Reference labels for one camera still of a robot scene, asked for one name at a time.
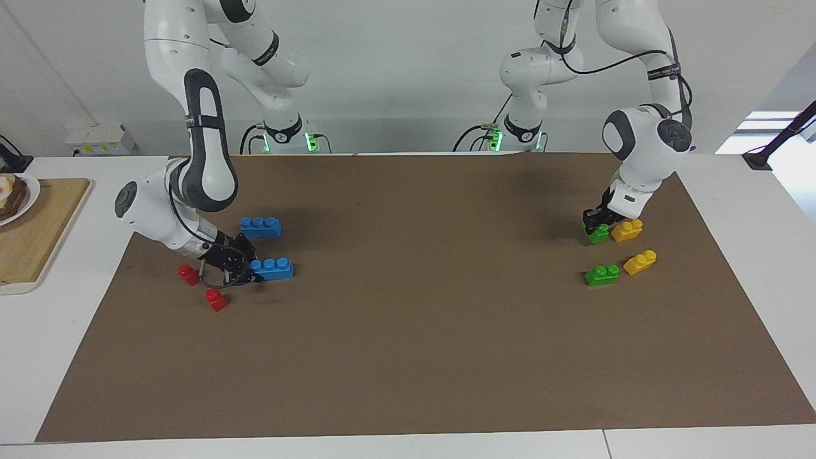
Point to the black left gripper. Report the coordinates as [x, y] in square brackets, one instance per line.
[605, 213]

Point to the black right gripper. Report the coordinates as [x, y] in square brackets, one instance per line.
[226, 258]

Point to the green two-stud block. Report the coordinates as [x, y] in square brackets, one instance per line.
[602, 276]
[599, 236]

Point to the blue three-stud block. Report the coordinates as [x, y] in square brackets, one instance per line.
[260, 228]
[274, 269]

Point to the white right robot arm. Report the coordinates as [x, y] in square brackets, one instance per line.
[204, 146]

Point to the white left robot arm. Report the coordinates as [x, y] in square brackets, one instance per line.
[644, 146]

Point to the yellow two-stud block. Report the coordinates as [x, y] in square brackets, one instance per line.
[628, 231]
[639, 262]

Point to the red one-stud block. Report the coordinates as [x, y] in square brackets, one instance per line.
[216, 300]
[189, 275]

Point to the brown table mat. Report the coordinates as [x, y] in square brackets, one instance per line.
[408, 357]

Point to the black clamp stand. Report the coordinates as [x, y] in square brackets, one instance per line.
[774, 143]

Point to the wooden cutting board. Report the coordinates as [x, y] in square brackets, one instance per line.
[38, 248]

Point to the white plate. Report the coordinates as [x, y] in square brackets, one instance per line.
[32, 194]

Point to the sandwich food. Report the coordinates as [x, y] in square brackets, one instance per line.
[11, 196]

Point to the black desk device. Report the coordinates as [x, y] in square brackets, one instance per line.
[11, 159]

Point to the white wall socket box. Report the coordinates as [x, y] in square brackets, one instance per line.
[99, 140]

